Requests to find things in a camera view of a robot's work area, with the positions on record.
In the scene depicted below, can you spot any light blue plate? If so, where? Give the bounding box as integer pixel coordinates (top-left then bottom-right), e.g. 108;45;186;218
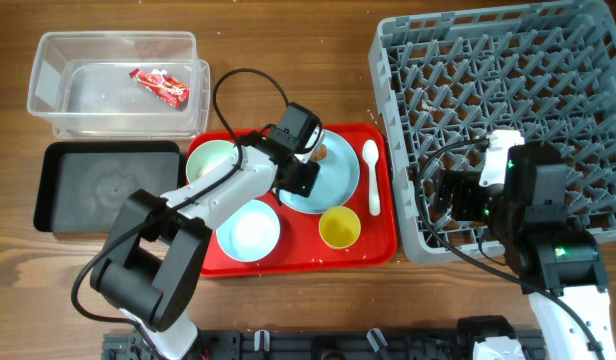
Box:
280;130;360;214

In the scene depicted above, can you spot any yellow cup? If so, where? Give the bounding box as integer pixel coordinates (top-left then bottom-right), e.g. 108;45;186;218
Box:
318;206;361;250

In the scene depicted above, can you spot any small light blue bowl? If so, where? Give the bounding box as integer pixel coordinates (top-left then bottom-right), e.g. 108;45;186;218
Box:
216;200;281;263

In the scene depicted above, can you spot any white plastic spoon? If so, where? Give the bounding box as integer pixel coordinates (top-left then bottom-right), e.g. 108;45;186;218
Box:
362;139;381;216

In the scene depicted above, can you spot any green bowl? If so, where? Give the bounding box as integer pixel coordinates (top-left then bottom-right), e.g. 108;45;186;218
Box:
185;140;237;183

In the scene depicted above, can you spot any red snack wrapper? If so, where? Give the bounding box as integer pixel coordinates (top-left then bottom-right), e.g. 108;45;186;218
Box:
129;68;190;108

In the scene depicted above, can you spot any orange carrot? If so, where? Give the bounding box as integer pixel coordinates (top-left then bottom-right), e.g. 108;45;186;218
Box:
310;145;328;162

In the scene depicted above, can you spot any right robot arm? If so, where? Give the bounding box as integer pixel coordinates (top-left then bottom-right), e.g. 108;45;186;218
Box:
435;142;616;359

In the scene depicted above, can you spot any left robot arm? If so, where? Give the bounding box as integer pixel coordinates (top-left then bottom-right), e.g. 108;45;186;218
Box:
79;127;325;359

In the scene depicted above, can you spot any grey plastic dishwasher rack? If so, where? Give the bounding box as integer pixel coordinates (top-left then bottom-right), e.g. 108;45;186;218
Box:
368;1;616;264

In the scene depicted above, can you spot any black waste tray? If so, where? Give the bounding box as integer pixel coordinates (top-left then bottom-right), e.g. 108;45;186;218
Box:
33;140;182;234

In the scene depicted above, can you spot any clear plastic waste bin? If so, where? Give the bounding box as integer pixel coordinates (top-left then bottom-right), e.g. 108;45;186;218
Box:
27;31;210;139

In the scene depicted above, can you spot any red plastic tray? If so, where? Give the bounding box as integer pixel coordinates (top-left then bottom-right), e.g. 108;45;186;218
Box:
201;123;398;278

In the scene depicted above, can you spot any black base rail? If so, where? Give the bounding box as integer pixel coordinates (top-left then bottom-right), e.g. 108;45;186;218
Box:
100;314;547;360

